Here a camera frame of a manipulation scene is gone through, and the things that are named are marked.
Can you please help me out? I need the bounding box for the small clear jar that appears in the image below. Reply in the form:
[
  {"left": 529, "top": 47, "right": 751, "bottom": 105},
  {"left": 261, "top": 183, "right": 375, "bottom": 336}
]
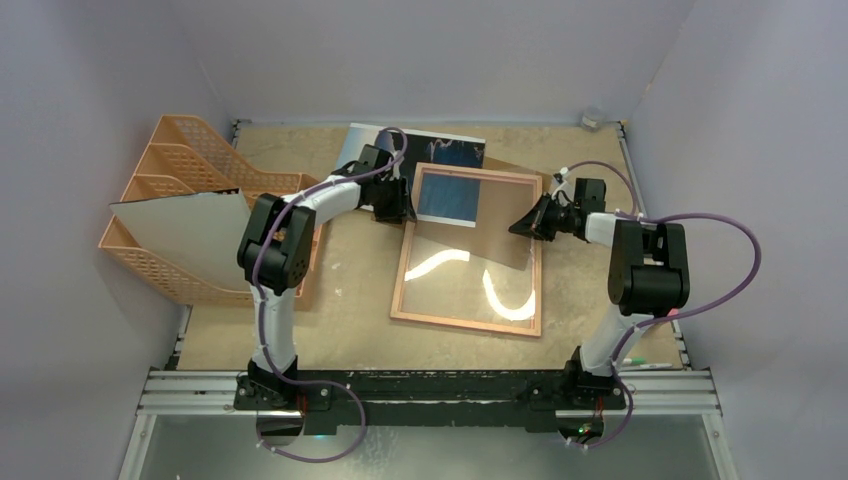
[{"left": 580, "top": 106, "right": 605, "bottom": 132}]

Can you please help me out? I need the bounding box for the brown cardboard backing board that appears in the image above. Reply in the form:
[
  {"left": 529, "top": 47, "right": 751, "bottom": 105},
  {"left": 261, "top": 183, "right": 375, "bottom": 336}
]
[{"left": 415, "top": 156, "right": 551, "bottom": 270}]

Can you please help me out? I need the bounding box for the ocean cliff photo print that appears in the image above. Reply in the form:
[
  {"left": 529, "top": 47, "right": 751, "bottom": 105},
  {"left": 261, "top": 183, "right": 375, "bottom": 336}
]
[{"left": 336, "top": 123, "right": 486, "bottom": 227}]

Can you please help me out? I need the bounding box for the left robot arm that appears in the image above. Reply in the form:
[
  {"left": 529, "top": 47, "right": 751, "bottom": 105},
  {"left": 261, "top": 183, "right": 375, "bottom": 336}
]
[{"left": 237, "top": 145, "right": 416, "bottom": 409}]

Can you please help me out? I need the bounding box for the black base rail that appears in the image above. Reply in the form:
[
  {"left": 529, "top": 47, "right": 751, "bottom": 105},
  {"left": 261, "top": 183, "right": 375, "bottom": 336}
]
[{"left": 233, "top": 365, "right": 626, "bottom": 435}]

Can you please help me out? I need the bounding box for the pink wooden photo frame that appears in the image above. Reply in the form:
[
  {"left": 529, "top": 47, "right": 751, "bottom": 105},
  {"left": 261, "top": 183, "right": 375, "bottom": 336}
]
[{"left": 388, "top": 162, "right": 545, "bottom": 339}]

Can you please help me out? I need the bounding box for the white sheet in organizer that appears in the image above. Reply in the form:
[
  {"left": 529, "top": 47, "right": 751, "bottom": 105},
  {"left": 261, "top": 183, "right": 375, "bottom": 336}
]
[{"left": 110, "top": 188, "right": 251, "bottom": 291}]

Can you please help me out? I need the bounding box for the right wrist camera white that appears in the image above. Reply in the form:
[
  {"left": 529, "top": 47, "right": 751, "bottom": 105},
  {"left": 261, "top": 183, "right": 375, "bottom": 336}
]
[{"left": 550, "top": 167, "right": 574, "bottom": 203}]

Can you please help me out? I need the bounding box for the orange plastic file organizer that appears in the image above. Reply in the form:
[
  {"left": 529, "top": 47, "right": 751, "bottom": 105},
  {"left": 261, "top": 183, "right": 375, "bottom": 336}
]
[{"left": 99, "top": 115, "right": 318, "bottom": 307}]

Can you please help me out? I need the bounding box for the clear acrylic sheet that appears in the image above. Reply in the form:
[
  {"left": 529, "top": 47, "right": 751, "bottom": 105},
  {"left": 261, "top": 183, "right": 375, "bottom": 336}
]
[{"left": 400, "top": 172, "right": 538, "bottom": 326}]

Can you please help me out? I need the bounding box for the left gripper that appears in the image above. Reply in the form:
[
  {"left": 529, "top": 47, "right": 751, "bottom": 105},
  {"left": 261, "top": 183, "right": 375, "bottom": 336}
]
[{"left": 372, "top": 176, "right": 416, "bottom": 225}]

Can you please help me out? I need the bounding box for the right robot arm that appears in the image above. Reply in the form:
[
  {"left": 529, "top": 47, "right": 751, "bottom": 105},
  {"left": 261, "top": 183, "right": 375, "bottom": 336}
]
[{"left": 508, "top": 178, "right": 690, "bottom": 407}]

